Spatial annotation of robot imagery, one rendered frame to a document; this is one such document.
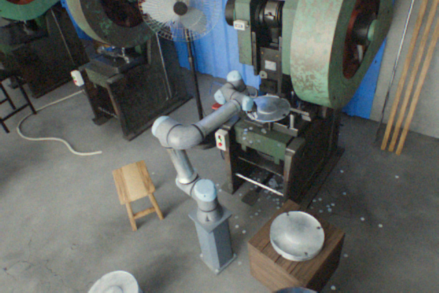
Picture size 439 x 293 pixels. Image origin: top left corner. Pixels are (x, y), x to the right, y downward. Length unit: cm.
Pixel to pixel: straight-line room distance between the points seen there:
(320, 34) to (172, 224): 171
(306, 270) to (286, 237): 19
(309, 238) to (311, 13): 116
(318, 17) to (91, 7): 172
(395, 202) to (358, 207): 27
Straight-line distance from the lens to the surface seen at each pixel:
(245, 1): 192
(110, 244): 260
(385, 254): 246
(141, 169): 253
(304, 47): 148
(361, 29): 174
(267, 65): 203
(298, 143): 208
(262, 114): 208
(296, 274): 188
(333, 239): 201
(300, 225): 198
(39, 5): 444
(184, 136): 151
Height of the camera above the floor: 199
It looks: 37 degrees down
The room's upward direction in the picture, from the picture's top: 7 degrees counter-clockwise
